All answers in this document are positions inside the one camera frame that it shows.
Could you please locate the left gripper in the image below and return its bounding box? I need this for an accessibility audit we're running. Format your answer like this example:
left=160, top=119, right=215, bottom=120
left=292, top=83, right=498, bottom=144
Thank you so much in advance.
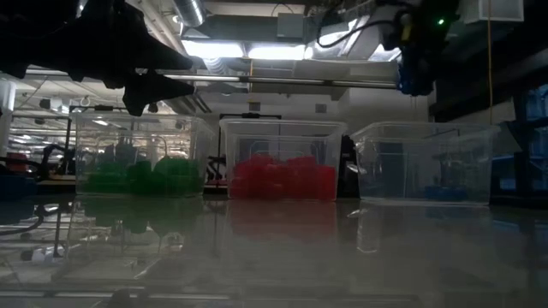
left=51, top=0, right=196, bottom=116

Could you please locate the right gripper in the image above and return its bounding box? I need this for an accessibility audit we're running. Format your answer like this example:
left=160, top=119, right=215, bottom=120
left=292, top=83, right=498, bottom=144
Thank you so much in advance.
left=380, top=0, right=462, bottom=96

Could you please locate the blue building block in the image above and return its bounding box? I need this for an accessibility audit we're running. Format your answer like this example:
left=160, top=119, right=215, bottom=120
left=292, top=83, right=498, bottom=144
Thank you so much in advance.
left=425, top=184, right=468, bottom=202
left=396, top=40, right=434, bottom=98

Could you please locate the ceiling light panel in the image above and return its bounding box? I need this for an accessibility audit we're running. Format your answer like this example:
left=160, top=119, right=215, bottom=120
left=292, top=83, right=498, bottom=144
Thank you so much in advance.
left=182, top=41, right=246, bottom=60
left=247, top=42, right=309, bottom=62

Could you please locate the clear plastic bin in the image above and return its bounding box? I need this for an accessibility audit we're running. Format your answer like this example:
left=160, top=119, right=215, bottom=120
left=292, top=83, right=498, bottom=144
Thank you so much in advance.
left=349, top=121, right=502, bottom=205
left=73, top=111, right=216, bottom=198
left=217, top=118, right=349, bottom=202

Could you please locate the white ceiling unit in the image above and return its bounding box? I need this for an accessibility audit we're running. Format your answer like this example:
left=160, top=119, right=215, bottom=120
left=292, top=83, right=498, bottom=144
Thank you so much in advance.
left=460, top=0, right=526, bottom=25

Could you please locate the horizontal metal pipe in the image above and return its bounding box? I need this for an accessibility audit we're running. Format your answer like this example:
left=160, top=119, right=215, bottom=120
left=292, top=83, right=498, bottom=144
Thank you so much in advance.
left=25, top=68, right=399, bottom=91

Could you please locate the black clamp behind bins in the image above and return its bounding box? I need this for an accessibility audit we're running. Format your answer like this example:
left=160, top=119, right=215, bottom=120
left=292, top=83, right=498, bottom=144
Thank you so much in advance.
left=206, top=152, right=229, bottom=183

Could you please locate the grey ceiling box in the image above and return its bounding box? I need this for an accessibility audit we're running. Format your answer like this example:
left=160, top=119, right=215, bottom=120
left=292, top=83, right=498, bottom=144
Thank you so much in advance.
left=277, top=12, right=306, bottom=40

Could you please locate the silver rectangular ceiling duct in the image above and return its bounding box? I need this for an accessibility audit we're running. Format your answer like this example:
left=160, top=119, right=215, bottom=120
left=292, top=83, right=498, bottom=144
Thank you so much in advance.
left=307, top=2, right=402, bottom=63

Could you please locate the round silver air duct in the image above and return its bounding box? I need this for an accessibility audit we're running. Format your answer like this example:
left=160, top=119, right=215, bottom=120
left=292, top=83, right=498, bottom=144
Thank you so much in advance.
left=173, top=0, right=206, bottom=27

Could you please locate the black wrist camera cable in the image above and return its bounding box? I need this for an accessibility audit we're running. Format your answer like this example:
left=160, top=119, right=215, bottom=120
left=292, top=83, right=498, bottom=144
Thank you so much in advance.
left=315, top=19, right=402, bottom=49

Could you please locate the black post behind bins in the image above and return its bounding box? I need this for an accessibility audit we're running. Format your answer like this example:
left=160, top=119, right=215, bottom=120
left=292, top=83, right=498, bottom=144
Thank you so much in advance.
left=337, top=135, right=360, bottom=198

